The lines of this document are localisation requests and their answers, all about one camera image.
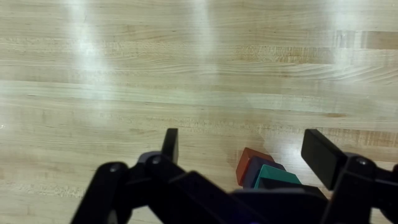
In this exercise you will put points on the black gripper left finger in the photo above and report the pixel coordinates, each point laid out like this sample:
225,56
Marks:
124,191

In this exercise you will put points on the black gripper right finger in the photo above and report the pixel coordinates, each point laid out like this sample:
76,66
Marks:
356,182

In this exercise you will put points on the green cube block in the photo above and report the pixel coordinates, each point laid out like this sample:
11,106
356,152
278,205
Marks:
275,176

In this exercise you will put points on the dark blue cube block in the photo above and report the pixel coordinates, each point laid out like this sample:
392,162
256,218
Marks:
254,172

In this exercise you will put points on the red cube block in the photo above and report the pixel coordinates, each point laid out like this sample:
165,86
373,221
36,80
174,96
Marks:
242,166

